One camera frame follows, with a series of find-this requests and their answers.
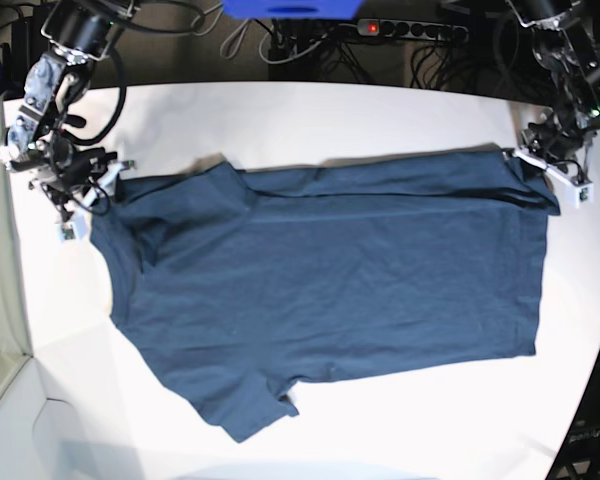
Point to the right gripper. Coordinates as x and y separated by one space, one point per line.
86 185

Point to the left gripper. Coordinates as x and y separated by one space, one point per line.
552 144

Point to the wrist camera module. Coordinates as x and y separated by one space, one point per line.
580 194
75 229

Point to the dark blue t-shirt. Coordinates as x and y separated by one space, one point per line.
236 285

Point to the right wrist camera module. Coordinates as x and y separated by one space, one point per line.
75 229

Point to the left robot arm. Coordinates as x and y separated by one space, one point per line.
562 46

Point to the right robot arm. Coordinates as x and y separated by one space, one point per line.
81 34

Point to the black power strip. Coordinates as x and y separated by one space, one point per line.
412 30

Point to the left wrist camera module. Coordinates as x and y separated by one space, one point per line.
580 194

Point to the blue box overhead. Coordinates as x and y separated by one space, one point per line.
292 9

